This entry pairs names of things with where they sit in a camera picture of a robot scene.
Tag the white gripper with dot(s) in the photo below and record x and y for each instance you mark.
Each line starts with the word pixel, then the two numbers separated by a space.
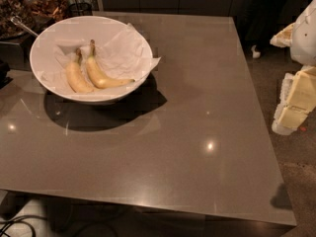
pixel 304 39

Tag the yellow banana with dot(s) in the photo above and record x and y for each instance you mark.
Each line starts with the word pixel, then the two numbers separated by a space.
pixel 75 77
pixel 97 76

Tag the glass bowl of nuts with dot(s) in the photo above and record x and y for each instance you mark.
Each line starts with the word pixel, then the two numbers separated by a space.
pixel 14 8

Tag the white paper napkin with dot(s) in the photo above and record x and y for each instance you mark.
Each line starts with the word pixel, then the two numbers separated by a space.
pixel 126 55

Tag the glass jar of snacks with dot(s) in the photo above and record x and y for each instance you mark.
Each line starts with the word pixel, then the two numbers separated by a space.
pixel 55 9

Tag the black object at left edge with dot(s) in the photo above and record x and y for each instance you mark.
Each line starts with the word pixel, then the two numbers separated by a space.
pixel 4 78

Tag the black wire cup holder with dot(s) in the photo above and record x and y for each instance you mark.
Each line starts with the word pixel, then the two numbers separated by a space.
pixel 78 8

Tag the metal spoon handle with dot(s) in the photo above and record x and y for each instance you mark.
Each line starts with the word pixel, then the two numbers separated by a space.
pixel 18 22

